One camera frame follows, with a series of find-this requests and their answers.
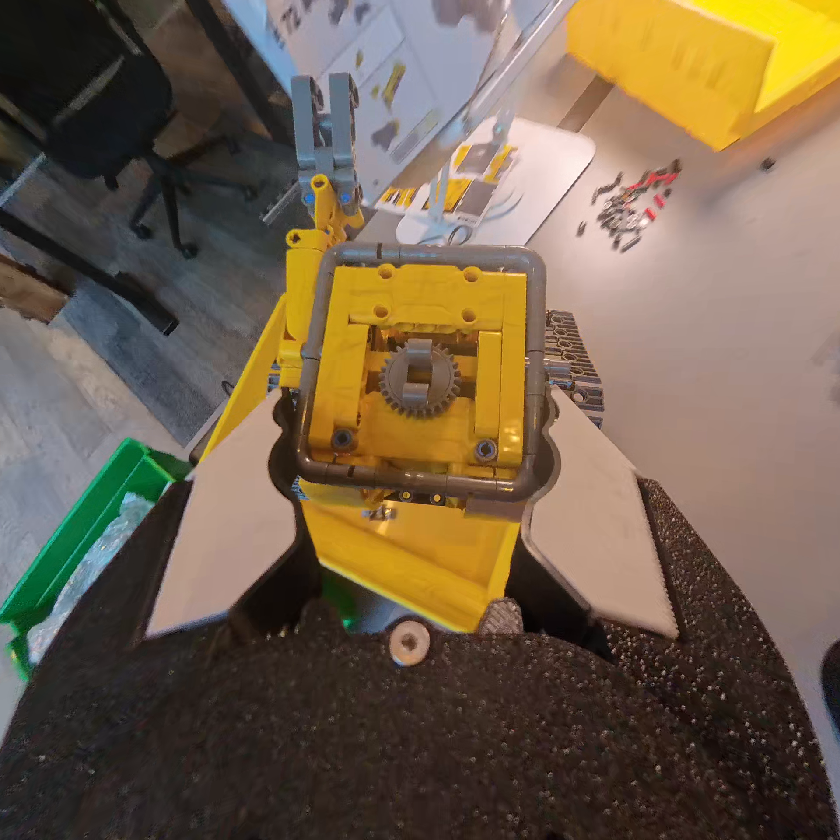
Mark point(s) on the instruction manual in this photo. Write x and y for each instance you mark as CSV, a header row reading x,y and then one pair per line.
x,y
328,39

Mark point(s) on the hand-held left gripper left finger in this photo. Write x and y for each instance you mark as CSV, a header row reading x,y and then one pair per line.
x,y
223,525

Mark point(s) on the green plastic bin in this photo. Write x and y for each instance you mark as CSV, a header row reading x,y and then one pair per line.
x,y
134,459

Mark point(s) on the grey desk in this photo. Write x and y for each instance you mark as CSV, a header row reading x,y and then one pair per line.
x,y
722,328

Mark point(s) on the black desk frame bar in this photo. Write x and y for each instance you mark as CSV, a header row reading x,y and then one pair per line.
x,y
98,275
229,65

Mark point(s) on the black office chair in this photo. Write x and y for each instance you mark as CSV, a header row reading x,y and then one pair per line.
x,y
98,98

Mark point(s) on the yellow plastic parts bin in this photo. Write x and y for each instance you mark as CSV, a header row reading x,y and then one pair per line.
x,y
656,59

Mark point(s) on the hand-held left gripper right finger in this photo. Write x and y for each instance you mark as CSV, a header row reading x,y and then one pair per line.
x,y
604,525

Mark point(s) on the grey and yellow brick assembly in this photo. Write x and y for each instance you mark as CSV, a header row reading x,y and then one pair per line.
x,y
305,124

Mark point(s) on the pile of small brick pins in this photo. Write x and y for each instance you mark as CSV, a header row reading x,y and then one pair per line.
x,y
623,210

